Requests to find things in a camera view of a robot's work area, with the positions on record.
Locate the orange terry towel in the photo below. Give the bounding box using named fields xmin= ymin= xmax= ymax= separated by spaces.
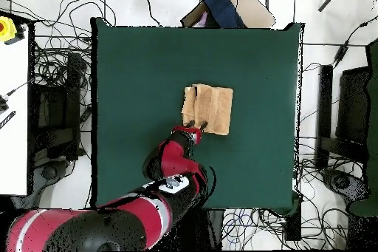
xmin=180 ymin=83 xmax=234 ymax=137

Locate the dark green table cloth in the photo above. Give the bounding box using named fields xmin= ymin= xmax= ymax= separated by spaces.
xmin=89 ymin=16 xmax=305 ymax=210

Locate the black stand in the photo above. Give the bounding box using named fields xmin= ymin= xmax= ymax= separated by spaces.
xmin=29 ymin=52 xmax=83 ymax=161
xmin=315 ymin=64 xmax=370 ymax=170

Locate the dark blue cloth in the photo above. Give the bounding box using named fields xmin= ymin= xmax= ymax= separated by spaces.
xmin=196 ymin=0 xmax=246 ymax=29

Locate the brown cardboard box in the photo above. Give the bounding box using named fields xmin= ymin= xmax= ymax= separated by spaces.
xmin=180 ymin=0 xmax=277 ymax=29

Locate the dark round caster base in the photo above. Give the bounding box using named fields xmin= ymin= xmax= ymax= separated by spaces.
xmin=39 ymin=161 xmax=64 ymax=182
xmin=323 ymin=167 xmax=368 ymax=203

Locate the green draped cloth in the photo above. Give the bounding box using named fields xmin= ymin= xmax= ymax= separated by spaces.
xmin=348 ymin=38 xmax=378 ymax=217

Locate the white desk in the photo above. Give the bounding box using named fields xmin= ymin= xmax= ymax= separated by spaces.
xmin=0 ymin=24 xmax=30 ymax=196

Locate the black ribbed strip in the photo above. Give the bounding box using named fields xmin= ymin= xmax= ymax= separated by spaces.
xmin=0 ymin=110 xmax=17 ymax=131

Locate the yellow emergency stop button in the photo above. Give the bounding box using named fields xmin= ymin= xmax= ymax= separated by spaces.
xmin=0 ymin=16 xmax=18 ymax=42

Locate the black power adapter cable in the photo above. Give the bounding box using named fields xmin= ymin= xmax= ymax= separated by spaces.
xmin=302 ymin=15 xmax=378 ymax=71

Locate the black plug with cable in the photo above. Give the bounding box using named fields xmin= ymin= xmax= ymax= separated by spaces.
xmin=0 ymin=81 xmax=30 ymax=115

